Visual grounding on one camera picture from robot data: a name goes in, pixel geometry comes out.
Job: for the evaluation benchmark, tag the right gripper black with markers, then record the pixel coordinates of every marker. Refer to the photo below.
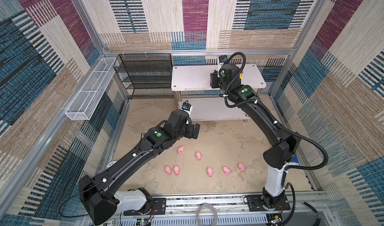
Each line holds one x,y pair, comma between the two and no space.
213,79

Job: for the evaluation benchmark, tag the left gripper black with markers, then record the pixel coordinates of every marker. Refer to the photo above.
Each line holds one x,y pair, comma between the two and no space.
189,134

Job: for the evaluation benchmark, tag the pink pig toy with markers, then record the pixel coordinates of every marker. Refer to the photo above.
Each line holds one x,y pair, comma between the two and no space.
198,155
168,170
226,170
210,171
241,167
180,149
176,170

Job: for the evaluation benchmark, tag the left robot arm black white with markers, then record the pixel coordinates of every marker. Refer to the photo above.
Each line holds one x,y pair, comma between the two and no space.
100,194

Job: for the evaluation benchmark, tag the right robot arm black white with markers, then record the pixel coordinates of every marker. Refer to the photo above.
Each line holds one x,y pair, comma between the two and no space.
284,142

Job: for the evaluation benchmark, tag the clear tubing coil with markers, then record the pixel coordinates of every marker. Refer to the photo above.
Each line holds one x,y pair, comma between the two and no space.
210,207

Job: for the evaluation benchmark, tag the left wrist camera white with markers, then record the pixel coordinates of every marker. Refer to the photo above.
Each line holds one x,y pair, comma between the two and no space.
187,107

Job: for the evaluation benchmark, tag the black wire mesh rack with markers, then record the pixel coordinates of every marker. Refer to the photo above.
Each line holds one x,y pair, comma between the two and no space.
146,76

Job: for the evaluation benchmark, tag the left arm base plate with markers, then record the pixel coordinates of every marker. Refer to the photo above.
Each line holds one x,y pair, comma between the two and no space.
156,206

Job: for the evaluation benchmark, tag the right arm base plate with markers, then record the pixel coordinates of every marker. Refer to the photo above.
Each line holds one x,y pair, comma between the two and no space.
257,203

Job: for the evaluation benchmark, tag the white wire mesh basket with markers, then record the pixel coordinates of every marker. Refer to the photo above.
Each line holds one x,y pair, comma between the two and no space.
90,94

